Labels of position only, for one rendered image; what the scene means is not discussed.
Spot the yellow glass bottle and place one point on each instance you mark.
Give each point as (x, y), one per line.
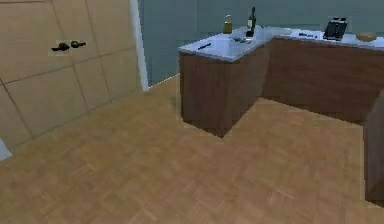
(227, 26)

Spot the small dark utensil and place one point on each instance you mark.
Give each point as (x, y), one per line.
(240, 40)

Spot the brown kitchen counter grey top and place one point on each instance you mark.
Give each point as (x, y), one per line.
(233, 86)

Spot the black round statue base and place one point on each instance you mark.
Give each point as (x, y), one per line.
(249, 33)

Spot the black knife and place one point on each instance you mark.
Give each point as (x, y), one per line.
(204, 46)

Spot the black toaster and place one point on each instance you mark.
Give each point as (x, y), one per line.
(335, 29)

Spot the tan round bread loaf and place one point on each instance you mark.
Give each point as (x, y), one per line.
(366, 36)

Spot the small dark flat object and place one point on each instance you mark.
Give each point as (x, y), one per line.
(307, 35)

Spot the beige panelled room door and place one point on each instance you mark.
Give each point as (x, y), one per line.
(50, 83)

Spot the brown wooden cabinet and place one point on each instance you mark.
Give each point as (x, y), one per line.
(375, 150)

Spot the dark green wine bottle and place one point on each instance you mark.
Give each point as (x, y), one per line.
(251, 20)

